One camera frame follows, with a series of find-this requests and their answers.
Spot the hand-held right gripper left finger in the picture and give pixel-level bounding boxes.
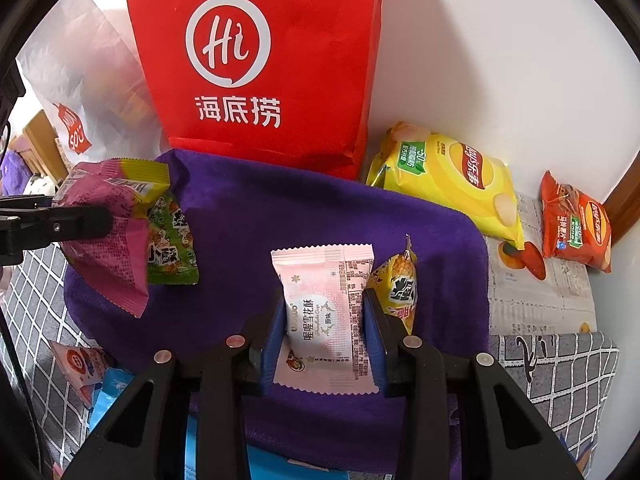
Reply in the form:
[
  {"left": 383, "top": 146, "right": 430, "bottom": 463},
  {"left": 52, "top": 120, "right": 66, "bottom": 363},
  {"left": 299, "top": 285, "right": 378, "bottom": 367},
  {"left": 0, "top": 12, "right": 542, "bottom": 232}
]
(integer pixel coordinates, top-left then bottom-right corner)
[{"left": 60, "top": 300, "right": 290, "bottom": 480}]

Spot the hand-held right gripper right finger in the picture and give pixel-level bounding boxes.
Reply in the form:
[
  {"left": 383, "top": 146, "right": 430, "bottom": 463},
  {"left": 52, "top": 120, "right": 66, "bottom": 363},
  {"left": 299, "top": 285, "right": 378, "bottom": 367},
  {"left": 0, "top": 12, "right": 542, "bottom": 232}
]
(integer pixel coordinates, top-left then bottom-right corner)
[{"left": 362, "top": 287, "right": 586, "bottom": 480}]

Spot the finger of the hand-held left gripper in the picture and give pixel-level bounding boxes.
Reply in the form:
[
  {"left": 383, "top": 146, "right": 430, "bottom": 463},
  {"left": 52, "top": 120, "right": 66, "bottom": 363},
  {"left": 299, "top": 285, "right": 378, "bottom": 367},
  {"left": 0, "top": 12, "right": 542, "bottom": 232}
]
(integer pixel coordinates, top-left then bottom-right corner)
[
  {"left": 15, "top": 204, "right": 114, "bottom": 257},
  {"left": 0, "top": 194, "right": 57, "bottom": 212}
]

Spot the magenta snack packet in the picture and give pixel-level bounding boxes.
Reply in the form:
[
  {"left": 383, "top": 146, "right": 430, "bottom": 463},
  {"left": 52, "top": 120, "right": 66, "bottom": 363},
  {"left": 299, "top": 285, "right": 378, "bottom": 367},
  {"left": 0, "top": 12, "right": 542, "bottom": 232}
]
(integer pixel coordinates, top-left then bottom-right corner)
[{"left": 55, "top": 158, "right": 171, "bottom": 318}]

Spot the white pink nougat packet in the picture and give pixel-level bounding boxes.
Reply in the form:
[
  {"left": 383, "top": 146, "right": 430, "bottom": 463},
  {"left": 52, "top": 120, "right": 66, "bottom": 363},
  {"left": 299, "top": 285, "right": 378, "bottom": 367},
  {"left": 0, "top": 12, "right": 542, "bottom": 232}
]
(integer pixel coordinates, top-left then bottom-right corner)
[{"left": 270, "top": 243, "right": 379, "bottom": 397}]

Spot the yellow triangular snack packet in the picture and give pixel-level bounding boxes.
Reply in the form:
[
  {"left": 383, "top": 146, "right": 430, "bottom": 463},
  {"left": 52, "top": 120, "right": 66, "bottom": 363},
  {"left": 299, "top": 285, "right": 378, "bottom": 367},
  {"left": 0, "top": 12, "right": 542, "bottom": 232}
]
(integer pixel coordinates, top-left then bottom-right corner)
[{"left": 367, "top": 234, "right": 418, "bottom": 336}]

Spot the green snack packet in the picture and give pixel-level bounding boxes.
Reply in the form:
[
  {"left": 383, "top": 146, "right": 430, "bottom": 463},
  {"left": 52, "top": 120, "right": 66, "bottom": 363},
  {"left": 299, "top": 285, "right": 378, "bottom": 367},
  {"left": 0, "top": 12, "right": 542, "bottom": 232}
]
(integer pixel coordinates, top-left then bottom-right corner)
[{"left": 145, "top": 194, "right": 200, "bottom": 287}]

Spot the blue tissue pack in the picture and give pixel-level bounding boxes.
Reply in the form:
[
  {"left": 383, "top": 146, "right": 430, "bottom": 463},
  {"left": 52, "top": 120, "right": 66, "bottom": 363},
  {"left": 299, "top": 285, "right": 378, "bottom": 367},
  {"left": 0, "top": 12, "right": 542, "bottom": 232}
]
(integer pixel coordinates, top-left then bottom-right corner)
[{"left": 89, "top": 367, "right": 346, "bottom": 480}]

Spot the purple bedding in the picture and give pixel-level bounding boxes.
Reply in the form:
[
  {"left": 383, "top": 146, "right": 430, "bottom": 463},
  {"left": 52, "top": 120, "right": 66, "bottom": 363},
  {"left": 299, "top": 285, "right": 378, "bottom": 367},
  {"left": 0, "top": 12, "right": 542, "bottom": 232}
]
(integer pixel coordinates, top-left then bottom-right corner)
[{"left": 0, "top": 152, "right": 28, "bottom": 193}]

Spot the wooden headboard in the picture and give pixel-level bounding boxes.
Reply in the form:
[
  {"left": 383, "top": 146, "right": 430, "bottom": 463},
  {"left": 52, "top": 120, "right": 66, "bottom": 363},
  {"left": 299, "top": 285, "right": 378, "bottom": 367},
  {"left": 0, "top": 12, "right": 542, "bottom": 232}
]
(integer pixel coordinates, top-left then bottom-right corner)
[{"left": 22, "top": 110, "right": 68, "bottom": 176}]

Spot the purple towel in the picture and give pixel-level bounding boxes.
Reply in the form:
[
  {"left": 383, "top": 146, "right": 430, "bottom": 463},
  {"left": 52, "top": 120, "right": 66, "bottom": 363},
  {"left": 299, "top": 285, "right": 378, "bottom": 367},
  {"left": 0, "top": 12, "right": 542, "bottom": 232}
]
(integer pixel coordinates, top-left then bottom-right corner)
[{"left": 64, "top": 149, "right": 493, "bottom": 480}]

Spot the blue red snack packet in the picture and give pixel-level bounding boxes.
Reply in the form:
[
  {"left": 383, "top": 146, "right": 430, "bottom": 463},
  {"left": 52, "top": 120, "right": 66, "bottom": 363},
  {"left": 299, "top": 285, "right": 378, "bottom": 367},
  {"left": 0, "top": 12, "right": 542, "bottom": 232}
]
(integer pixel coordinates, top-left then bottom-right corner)
[{"left": 49, "top": 340, "right": 113, "bottom": 408}]

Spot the white plastic shopping bag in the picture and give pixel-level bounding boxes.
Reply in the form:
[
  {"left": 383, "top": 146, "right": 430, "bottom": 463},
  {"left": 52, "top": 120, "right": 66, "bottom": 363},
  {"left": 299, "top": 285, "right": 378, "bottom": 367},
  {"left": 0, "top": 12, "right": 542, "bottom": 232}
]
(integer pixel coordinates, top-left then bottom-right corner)
[{"left": 17, "top": 0, "right": 171, "bottom": 171}]

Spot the yellow chips bag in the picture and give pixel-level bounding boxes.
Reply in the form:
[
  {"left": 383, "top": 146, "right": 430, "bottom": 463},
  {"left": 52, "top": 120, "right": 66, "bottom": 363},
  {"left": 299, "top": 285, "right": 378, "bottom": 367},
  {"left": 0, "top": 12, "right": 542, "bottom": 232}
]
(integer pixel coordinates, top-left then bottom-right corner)
[{"left": 366, "top": 121, "right": 526, "bottom": 251}]

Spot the grey checked cloth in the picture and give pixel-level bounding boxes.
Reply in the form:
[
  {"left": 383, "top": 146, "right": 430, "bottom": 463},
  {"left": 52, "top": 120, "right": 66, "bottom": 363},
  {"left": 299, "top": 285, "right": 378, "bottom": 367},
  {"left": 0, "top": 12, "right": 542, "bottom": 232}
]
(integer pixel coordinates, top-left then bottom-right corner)
[{"left": 0, "top": 245, "right": 621, "bottom": 480}]

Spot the printed white sheet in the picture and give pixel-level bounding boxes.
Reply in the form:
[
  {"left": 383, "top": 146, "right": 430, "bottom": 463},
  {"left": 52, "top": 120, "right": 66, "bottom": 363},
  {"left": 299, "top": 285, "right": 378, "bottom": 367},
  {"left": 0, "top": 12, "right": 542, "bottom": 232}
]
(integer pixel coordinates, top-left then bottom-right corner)
[{"left": 487, "top": 192, "right": 598, "bottom": 336}]

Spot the orange chips bag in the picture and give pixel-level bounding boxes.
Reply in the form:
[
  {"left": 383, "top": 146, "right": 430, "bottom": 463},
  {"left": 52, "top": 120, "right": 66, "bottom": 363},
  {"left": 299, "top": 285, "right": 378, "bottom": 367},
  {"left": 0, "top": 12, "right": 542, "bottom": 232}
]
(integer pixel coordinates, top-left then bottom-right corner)
[{"left": 540, "top": 170, "right": 613, "bottom": 275}]

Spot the red paper bag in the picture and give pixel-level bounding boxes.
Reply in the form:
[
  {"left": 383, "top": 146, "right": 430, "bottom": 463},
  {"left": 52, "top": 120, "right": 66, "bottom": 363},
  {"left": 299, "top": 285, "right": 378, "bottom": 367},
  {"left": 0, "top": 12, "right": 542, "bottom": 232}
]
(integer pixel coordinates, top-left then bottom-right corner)
[{"left": 124, "top": 0, "right": 387, "bottom": 181}]

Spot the brown wooden door frame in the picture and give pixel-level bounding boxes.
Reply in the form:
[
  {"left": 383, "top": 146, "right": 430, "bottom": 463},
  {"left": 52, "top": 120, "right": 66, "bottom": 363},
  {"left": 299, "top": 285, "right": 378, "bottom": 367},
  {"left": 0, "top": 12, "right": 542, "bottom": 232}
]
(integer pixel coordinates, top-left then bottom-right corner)
[{"left": 602, "top": 160, "right": 640, "bottom": 271}]

